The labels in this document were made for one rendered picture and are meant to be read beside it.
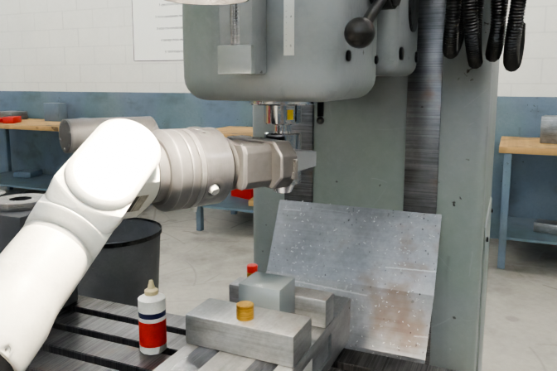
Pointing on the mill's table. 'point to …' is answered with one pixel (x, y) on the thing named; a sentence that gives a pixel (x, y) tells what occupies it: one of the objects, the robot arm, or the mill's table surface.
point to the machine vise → (196, 354)
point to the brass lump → (244, 310)
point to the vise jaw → (249, 332)
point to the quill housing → (292, 35)
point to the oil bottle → (152, 320)
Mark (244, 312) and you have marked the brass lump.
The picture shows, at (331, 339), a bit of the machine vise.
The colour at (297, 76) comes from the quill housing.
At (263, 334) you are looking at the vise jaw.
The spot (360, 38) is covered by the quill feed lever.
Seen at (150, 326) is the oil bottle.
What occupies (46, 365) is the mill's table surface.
